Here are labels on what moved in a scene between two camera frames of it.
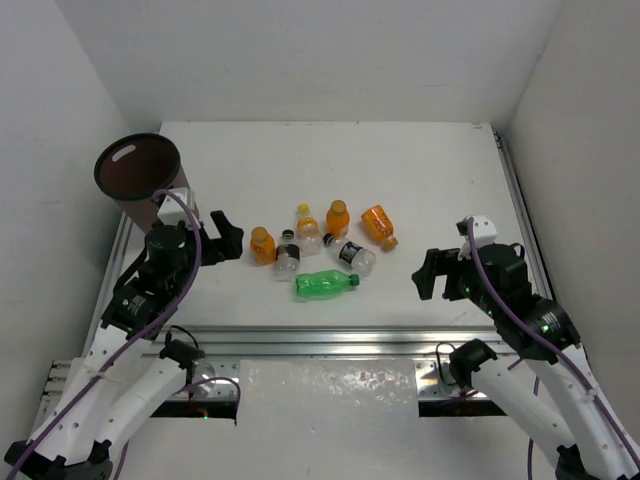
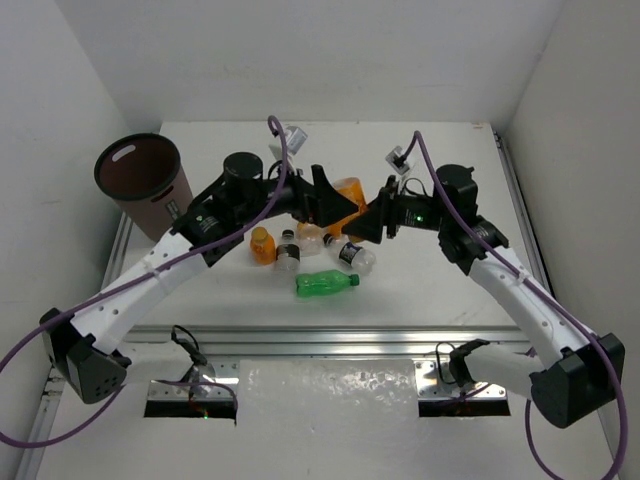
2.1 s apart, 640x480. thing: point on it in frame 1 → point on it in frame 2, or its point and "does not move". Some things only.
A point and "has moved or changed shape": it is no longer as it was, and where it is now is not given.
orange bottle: x=378 y=227 has moved or changed shape
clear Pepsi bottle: x=361 y=260 does not move
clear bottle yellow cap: x=308 y=236 does not move
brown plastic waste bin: x=132 y=168 does not move
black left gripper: x=211 y=245 → x=309 y=201
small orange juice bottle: x=263 y=248 does not move
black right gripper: x=439 y=261 → x=383 y=210
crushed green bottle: x=324 y=284 does not move
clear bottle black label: x=287 y=258 does not move
